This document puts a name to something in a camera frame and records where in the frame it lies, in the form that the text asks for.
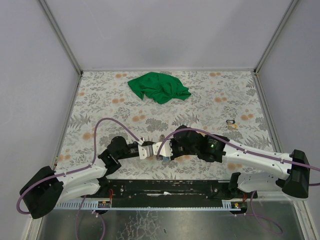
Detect metal key organizer blue handle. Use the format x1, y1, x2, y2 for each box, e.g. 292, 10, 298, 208
157, 155, 171, 163

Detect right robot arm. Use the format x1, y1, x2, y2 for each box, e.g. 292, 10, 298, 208
170, 125, 310, 199

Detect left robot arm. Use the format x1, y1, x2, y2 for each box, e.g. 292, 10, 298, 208
17, 136, 142, 219

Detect key with black tag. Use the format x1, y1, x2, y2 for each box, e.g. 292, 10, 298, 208
226, 119, 238, 130

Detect green crumpled cloth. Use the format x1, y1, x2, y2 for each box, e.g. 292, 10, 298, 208
127, 72, 192, 105

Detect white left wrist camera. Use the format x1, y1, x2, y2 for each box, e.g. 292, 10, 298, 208
138, 137, 155, 160

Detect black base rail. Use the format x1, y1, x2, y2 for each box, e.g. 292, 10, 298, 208
86, 179, 258, 200

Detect white slotted cable duct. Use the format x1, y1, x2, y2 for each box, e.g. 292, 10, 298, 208
54, 195, 248, 212

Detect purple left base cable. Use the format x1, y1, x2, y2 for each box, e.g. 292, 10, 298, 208
75, 194, 106, 240

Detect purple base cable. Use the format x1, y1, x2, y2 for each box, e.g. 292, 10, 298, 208
75, 194, 106, 240
246, 191, 284, 236

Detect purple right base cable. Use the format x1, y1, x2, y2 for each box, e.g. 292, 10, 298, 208
246, 191, 284, 236

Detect aluminium corner post left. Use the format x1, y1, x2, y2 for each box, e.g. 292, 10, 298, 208
37, 0, 84, 76

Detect aluminium corner post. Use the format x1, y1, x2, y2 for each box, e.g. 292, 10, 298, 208
37, 0, 84, 76
253, 0, 300, 75

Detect aluminium corner post right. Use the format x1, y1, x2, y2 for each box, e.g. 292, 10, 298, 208
253, 0, 300, 75

